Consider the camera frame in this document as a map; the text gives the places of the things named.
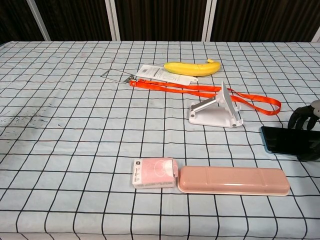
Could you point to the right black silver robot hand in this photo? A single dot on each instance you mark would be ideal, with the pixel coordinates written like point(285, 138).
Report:
point(300, 117)

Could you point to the black smartphone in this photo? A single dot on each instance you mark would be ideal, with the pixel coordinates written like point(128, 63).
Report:
point(290, 141)

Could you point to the white folding phone stand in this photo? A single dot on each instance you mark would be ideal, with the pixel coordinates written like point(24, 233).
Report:
point(215, 117)

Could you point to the pink pencil case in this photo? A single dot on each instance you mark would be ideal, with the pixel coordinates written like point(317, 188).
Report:
point(232, 180)

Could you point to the yellow banana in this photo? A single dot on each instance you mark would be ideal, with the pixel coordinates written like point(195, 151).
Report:
point(192, 68)

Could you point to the white printed packaging card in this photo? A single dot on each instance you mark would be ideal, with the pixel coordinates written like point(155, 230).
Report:
point(155, 72)

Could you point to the pink tissue pack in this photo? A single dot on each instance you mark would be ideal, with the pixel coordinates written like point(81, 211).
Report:
point(152, 173)

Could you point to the clear badge holder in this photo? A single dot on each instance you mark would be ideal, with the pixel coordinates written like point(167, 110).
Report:
point(117, 76)

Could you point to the white black checkered tablecloth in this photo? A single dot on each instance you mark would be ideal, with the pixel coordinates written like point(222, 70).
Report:
point(75, 125)

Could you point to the white partition frame post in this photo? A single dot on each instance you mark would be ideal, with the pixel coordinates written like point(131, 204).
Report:
point(112, 20)
point(316, 36)
point(208, 20)
point(38, 20)

